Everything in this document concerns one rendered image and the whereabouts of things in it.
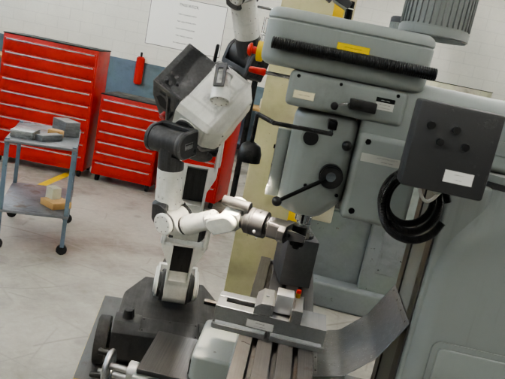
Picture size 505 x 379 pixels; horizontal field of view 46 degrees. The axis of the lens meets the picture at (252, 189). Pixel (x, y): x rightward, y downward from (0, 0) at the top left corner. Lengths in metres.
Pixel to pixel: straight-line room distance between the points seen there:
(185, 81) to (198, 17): 8.98
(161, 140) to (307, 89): 0.56
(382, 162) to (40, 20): 10.58
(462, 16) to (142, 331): 1.65
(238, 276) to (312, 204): 2.07
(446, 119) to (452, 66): 9.59
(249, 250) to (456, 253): 2.15
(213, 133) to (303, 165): 0.43
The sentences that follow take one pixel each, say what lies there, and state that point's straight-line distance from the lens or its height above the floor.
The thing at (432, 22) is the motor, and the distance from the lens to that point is 1.74.
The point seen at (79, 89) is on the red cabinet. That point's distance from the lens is 6.89.
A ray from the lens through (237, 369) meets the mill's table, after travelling 1.66.
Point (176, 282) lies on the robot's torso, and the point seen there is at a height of 0.74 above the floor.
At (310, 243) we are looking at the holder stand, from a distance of 2.24.
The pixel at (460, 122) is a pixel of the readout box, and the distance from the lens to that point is 1.47.
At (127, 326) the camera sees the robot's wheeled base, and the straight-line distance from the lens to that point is 2.49.
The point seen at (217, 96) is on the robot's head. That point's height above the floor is 1.59.
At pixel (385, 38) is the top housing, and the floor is 1.86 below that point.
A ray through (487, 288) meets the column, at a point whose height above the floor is 1.25.
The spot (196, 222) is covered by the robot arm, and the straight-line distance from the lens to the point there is 1.99.
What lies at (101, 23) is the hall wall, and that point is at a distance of 11.51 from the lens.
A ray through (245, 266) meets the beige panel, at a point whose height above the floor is 0.45.
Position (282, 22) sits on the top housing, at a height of 1.85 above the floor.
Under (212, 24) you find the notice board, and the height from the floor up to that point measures 2.11.
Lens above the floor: 1.75
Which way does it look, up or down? 13 degrees down
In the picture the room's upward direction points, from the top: 12 degrees clockwise
